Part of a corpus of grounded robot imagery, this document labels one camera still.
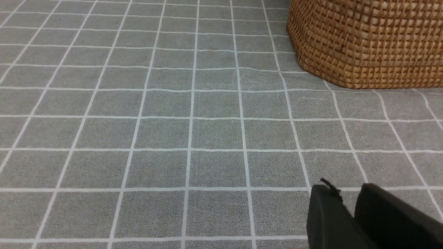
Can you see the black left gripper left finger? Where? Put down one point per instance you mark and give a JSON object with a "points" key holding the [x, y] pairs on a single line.
{"points": [[330, 224]]}

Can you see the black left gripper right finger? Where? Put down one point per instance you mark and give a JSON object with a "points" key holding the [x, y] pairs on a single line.
{"points": [[392, 223]]}

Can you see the woven rattan basket green lining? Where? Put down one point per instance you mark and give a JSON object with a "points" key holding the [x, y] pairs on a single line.
{"points": [[369, 44]]}

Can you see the grey checkered tablecloth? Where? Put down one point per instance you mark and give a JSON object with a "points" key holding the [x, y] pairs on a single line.
{"points": [[188, 124]]}

